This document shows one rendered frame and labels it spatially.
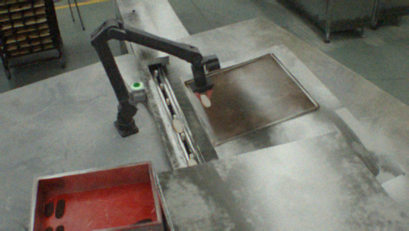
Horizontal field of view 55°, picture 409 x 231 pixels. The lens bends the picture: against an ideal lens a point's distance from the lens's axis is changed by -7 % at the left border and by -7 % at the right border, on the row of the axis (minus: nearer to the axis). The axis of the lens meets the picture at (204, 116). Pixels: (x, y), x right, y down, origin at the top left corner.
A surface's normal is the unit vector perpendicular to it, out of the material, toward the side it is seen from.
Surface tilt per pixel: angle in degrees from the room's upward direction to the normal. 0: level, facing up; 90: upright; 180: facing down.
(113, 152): 0
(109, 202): 0
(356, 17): 90
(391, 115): 0
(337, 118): 10
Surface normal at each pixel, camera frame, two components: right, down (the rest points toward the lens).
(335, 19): 0.29, 0.58
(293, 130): -0.18, -0.75
